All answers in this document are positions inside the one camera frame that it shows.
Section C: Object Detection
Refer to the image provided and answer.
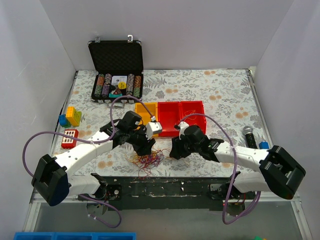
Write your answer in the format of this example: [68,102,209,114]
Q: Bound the blue tray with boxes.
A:
[13,232,137,240]

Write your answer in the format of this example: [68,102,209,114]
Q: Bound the small blue brick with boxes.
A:
[258,141,270,150]

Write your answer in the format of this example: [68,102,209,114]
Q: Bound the yellow green blue brick stack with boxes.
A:
[58,106,82,128]

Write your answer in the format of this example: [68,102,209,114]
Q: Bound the red cable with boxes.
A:
[127,148,166,179]

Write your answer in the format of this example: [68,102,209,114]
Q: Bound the yellow cable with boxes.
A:
[124,109,198,168]

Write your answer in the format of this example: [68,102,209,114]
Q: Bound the red plastic bin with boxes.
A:
[157,101,180,137]
[180,101,207,134]

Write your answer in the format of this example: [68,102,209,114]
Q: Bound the black microphone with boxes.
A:
[242,126,258,149]

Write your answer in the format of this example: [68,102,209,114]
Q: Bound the floral table mat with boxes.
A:
[76,69,270,177]

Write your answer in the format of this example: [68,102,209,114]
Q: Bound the right red plastic bin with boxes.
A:
[180,101,207,134]

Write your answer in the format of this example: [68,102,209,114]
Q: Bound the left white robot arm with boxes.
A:
[31,111,162,206]

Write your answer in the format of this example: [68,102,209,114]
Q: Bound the middle red plastic bin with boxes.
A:
[157,101,180,137]

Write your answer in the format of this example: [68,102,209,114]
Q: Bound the yellow plastic bin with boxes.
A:
[135,102,159,138]

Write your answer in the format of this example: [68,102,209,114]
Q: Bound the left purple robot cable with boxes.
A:
[22,96,157,228]

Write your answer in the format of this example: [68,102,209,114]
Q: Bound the green object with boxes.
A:
[253,236,267,240]

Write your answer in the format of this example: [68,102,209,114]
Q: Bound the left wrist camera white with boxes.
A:
[145,121,163,140]

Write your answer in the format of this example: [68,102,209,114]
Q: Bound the black poker chip case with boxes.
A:
[87,35,144,104]

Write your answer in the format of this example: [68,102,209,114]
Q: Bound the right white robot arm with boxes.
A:
[169,121,306,200]

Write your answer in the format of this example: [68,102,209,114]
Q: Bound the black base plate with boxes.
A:
[77,172,257,212]

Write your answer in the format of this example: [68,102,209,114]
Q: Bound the red white toy brick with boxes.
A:
[61,129,79,149]

